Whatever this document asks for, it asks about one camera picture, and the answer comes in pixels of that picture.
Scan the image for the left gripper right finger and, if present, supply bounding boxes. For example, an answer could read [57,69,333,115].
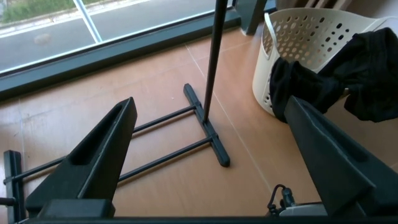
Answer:
[283,95,398,218]

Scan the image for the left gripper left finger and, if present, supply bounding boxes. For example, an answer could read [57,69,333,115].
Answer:
[24,96,138,218]

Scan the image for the black drawstring shorts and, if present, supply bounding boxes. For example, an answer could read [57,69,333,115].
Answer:
[318,27,398,123]

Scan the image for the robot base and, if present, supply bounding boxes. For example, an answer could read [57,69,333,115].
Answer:
[267,184,329,218]

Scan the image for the white laundry basket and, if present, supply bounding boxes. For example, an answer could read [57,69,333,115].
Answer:
[251,7,398,118]

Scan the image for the black clothes rack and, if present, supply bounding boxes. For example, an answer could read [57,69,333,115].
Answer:
[0,0,231,224]

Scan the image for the beige curtain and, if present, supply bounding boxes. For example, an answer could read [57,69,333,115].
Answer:
[275,0,355,12]

